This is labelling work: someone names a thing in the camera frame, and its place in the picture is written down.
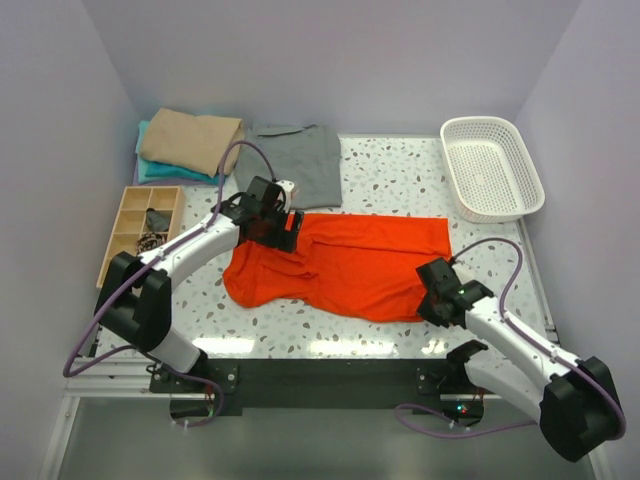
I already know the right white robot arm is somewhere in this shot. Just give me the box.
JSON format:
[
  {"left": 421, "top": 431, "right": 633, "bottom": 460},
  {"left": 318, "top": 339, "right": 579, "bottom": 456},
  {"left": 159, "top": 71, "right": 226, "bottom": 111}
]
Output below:
[{"left": 416, "top": 258, "right": 626, "bottom": 462}]

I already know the grey folded t-shirt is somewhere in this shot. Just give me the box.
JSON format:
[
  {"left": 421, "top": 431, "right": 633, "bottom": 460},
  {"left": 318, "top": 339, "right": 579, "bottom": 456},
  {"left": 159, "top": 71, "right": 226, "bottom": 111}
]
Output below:
[{"left": 233, "top": 122, "right": 342, "bottom": 210}]

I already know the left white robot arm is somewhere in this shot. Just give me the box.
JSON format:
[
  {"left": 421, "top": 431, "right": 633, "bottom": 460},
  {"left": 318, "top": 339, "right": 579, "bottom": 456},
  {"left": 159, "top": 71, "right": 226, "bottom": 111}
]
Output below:
[{"left": 95, "top": 176, "right": 304, "bottom": 392}]

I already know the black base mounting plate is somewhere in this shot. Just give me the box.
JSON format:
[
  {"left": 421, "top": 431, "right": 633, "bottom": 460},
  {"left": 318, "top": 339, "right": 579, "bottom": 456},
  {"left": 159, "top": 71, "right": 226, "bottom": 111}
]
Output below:
[{"left": 147, "top": 359, "right": 485, "bottom": 425}]

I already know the wooden compartment tray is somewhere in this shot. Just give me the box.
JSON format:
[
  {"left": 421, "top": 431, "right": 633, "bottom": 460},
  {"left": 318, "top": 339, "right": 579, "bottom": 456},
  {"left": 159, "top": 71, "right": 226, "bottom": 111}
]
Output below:
[{"left": 96, "top": 186, "right": 185, "bottom": 288}]

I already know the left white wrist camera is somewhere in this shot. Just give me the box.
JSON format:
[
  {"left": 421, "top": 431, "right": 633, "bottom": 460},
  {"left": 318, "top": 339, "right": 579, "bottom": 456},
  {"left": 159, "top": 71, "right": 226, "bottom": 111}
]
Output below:
[{"left": 276, "top": 180, "right": 298, "bottom": 211}]

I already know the grey item in tray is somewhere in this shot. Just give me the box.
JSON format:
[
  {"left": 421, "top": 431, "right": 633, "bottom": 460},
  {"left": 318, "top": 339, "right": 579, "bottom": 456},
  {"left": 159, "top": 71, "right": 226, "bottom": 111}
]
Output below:
[{"left": 145, "top": 208, "right": 171, "bottom": 233}]

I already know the white plastic basket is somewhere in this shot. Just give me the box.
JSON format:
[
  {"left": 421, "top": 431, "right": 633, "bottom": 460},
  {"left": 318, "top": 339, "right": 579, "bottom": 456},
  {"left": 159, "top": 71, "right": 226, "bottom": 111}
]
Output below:
[{"left": 440, "top": 116, "right": 546, "bottom": 224}]

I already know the orange t-shirt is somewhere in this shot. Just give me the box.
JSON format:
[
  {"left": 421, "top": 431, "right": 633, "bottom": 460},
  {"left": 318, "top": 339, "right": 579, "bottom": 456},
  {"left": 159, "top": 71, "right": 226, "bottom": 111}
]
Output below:
[{"left": 223, "top": 213, "right": 452, "bottom": 323}]

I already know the black white patterned item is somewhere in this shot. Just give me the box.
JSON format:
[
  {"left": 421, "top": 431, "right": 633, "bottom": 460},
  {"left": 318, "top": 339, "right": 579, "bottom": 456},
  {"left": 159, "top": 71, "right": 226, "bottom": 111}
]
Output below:
[{"left": 136, "top": 232, "right": 166, "bottom": 254}]

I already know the beige folded t-shirt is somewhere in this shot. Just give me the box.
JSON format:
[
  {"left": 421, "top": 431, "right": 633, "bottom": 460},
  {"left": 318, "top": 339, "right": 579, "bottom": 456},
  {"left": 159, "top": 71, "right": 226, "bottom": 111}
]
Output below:
[{"left": 139, "top": 108, "right": 244, "bottom": 178}]

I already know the aluminium rail frame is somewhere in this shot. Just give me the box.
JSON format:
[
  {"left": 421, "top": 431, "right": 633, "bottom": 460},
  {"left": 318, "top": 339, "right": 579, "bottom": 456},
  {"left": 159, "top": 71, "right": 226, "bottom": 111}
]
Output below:
[{"left": 49, "top": 219, "right": 596, "bottom": 480}]

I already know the teal folded t-shirt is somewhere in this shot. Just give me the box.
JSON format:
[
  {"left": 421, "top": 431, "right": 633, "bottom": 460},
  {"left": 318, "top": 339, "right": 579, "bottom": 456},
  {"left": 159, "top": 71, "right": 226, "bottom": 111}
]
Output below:
[{"left": 134, "top": 121, "right": 219, "bottom": 186}]

